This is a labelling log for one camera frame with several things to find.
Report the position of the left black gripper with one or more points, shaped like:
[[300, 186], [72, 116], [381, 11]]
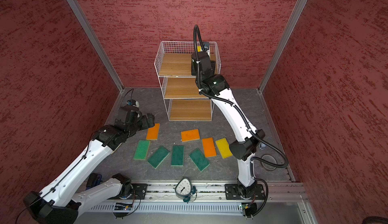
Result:
[[151, 120]]

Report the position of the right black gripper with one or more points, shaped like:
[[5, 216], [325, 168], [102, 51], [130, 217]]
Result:
[[195, 70]]

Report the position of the dark green sponge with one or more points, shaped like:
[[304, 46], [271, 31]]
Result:
[[178, 153], [199, 159], [158, 157]]

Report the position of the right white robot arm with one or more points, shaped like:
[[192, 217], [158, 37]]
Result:
[[215, 87]]

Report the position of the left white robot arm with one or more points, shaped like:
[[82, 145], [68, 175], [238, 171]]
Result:
[[59, 202]]

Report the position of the top wooden shelf board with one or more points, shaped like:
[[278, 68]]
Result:
[[174, 65]]

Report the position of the wooden shelf board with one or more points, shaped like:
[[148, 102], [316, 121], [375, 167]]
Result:
[[190, 110], [174, 65], [180, 88]]

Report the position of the middle wooden shelf board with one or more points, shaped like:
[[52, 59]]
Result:
[[180, 88]]

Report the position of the bottom wooden shelf board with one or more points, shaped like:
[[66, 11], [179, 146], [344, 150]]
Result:
[[190, 110]]

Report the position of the orange sponge far left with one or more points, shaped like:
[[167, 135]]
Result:
[[153, 132]]

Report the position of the orange sponge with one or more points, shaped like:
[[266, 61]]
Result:
[[153, 132], [190, 135], [209, 147]]

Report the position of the light green sponge left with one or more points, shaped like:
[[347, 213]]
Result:
[[142, 150]]

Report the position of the orange sponge centre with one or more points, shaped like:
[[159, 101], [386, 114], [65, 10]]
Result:
[[190, 135]]

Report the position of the dark green sponge upright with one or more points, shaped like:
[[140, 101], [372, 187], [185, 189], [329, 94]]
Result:
[[178, 153]]

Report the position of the orange sponge right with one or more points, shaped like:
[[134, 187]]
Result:
[[209, 147]]

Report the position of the white kitchen timer dial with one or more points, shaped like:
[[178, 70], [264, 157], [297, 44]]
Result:
[[185, 190]]

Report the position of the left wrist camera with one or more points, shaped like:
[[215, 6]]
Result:
[[131, 101]]

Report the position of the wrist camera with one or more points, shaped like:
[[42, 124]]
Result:
[[131, 101], [205, 46]]

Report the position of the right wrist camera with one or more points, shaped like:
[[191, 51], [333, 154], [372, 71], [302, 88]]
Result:
[[205, 46]]

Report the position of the white wire shelf rack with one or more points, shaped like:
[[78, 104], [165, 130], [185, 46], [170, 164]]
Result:
[[174, 47]]

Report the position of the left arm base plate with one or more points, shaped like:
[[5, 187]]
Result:
[[138, 191]]

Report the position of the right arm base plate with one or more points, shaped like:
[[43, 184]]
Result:
[[240, 192]]

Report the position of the aluminium mounting rail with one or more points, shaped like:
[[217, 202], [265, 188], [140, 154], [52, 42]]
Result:
[[213, 191]]

